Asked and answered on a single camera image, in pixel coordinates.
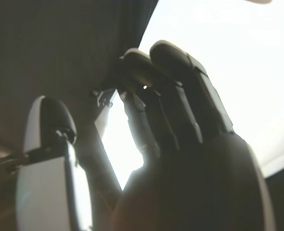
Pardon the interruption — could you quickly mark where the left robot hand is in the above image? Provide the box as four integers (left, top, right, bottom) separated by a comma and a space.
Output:
15, 40, 277, 231

